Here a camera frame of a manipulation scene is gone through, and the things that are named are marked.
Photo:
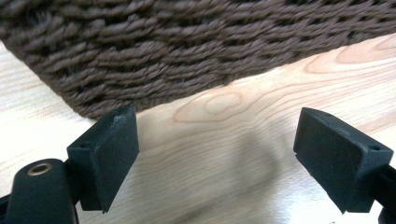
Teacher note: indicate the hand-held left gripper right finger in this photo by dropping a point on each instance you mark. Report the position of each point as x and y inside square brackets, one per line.
[336, 161]

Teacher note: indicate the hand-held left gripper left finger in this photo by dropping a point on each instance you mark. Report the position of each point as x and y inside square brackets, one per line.
[106, 161]

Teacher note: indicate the brown woven basket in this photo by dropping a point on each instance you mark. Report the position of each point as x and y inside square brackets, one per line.
[174, 53]

